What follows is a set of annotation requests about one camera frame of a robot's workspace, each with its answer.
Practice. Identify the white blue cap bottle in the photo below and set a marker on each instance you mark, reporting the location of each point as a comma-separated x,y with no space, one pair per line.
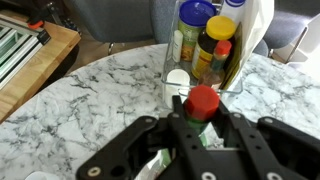
233,9

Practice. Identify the yellow lid dark jar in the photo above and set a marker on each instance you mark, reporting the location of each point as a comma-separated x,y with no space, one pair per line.
217,28

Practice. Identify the green bottle red cap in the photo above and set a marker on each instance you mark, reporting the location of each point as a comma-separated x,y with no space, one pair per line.
200,107

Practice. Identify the clear acrylic organizer tray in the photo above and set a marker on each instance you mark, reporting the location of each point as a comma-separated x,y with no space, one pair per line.
173,56

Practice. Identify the blue lid canister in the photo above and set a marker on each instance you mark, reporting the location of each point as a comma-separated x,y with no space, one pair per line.
193,16

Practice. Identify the white cap small jar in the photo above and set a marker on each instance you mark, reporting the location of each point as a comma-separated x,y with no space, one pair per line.
177,84

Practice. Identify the red cap hot sauce bottle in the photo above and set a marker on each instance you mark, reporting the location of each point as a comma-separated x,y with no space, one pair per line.
213,74

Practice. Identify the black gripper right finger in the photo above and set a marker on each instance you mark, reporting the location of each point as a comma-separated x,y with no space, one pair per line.
268,148

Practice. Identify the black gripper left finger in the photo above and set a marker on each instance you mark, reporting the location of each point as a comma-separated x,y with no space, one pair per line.
124,156

